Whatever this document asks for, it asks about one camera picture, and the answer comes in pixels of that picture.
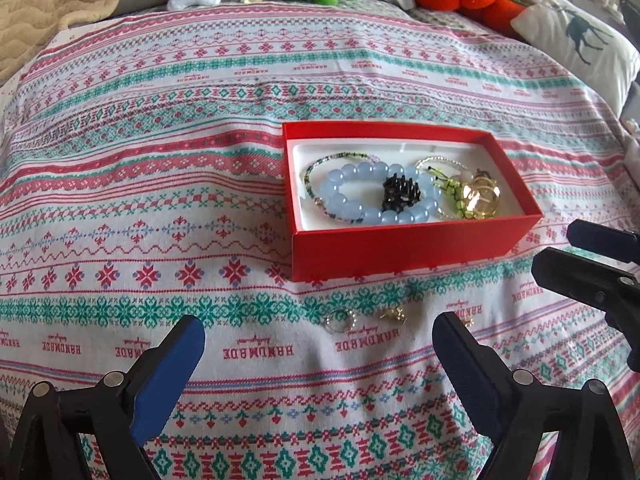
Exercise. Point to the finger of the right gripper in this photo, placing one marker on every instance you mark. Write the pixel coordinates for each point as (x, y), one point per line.
(608, 289)
(620, 245)

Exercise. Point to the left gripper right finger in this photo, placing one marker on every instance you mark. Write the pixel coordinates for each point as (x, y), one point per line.
(514, 410)

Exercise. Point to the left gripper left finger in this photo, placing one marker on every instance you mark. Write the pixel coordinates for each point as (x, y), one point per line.
(122, 411)

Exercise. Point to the red jewelry box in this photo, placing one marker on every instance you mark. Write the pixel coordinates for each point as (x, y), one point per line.
(335, 172)

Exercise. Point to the gold stud earring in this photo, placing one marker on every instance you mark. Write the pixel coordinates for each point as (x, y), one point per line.
(396, 314)

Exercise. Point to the white deer print pillow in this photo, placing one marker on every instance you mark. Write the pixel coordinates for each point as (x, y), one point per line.
(596, 53)

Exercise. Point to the black hair claw clip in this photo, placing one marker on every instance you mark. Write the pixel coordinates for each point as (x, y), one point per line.
(400, 193)

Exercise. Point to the patterned nordic bedspread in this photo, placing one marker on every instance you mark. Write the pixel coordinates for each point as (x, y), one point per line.
(142, 179)

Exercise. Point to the gold ring ornament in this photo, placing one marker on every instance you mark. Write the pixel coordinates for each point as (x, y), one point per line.
(479, 198)

